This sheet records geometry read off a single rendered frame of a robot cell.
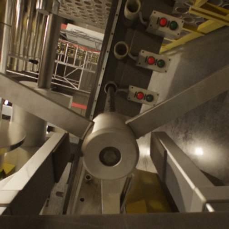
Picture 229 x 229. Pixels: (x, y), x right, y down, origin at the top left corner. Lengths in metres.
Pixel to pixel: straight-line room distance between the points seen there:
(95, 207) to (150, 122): 1.16
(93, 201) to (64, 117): 1.12
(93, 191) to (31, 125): 0.60
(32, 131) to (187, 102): 1.11
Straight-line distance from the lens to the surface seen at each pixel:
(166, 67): 0.84
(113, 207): 0.21
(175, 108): 0.16
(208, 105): 1.60
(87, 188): 1.20
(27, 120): 1.17
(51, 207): 1.49
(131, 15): 0.77
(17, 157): 1.27
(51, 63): 1.15
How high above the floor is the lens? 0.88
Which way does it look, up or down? 5 degrees down
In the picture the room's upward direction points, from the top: 75 degrees counter-clockwise
